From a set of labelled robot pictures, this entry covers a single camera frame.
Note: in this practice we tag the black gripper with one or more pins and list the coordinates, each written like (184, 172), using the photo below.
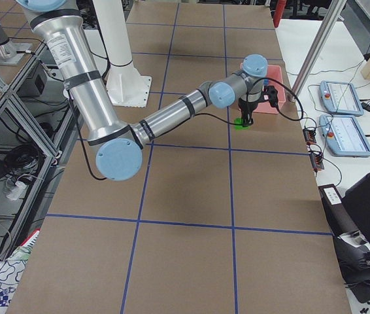
(246, 108)

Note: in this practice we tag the green lego block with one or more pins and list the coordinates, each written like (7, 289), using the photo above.
(239, 125)

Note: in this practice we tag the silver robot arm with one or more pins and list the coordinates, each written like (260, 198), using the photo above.
(119, 144)

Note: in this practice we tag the orange terminal block board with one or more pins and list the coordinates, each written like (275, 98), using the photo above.
(309, 136)

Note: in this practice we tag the lower terminal block board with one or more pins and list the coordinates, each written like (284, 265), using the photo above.
(316, 159)

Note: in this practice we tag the upper teach pendant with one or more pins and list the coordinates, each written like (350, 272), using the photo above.
(340, 98)

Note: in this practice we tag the teach pendant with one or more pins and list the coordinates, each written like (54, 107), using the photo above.
(340, 98)
(343, 136)

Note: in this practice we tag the lower teach pendant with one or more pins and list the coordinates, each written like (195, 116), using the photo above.
(343, 136)

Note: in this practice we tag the white remote control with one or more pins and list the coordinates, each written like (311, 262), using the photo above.
(332, 195)

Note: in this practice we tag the red object background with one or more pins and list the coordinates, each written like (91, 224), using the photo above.
(278, 12)

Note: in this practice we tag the black monitor stand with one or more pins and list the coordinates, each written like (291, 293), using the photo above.
(351, 247)

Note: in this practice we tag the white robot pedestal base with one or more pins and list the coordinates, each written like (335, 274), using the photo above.
(125, 85)

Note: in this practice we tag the aluminium frame post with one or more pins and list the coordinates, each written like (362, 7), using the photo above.
(317, 45)

